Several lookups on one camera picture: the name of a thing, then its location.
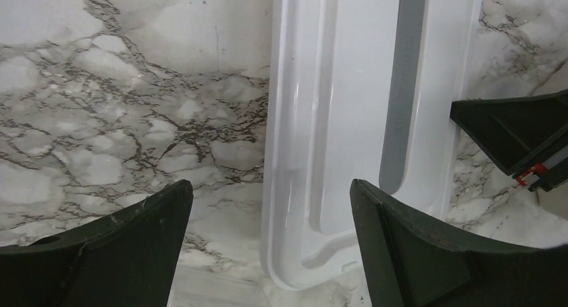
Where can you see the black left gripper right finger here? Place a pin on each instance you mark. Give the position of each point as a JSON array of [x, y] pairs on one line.
[[413, 259]]

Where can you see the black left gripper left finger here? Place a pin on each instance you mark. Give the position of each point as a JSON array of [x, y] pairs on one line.
[[126, 258]]

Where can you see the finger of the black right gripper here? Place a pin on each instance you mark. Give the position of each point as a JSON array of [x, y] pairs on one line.
[[515, 133]]

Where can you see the white plastic bin lid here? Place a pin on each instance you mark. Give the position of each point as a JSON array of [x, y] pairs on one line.
[[359, 89]]

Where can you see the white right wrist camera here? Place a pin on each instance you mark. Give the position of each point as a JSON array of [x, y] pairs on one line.
[[547, 175]]

